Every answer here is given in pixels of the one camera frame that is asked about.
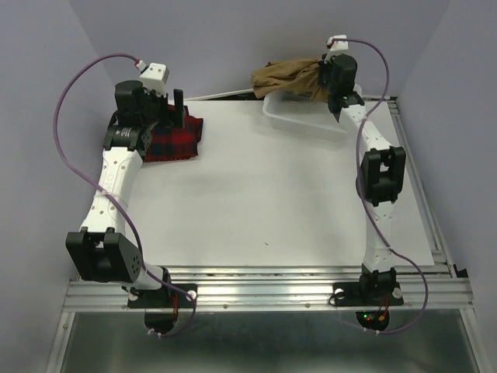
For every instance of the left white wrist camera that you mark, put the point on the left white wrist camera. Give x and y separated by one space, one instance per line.
153 76

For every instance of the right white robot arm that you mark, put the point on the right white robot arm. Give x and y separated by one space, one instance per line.
379 181

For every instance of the tan brown skirt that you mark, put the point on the tan brown skirt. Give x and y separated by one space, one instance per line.
298 76

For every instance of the red polka dot skirt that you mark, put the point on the red polka dot skirt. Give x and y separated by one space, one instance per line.
150 159

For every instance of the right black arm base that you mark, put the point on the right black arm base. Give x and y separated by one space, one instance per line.
373 307

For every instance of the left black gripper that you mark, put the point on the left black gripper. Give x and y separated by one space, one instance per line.
172 117

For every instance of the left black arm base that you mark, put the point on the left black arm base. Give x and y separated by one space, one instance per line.
167 303

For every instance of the aluminium frame rails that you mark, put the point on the aluminium frame rails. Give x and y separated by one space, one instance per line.
267 225

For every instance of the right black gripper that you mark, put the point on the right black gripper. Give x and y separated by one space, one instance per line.
322 66

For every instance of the red black plaid skirt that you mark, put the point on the red black plaid skirt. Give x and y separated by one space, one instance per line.
172 142

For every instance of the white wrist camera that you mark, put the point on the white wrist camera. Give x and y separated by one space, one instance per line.
336 45
153 76

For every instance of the white plastic basket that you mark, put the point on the white plastic basket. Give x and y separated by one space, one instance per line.
297 113

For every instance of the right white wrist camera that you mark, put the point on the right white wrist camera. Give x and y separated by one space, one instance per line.
336 45

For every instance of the white board strip behind table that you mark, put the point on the white board strip behind table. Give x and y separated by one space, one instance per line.
223 95

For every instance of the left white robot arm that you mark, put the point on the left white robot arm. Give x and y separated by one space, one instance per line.
100 249

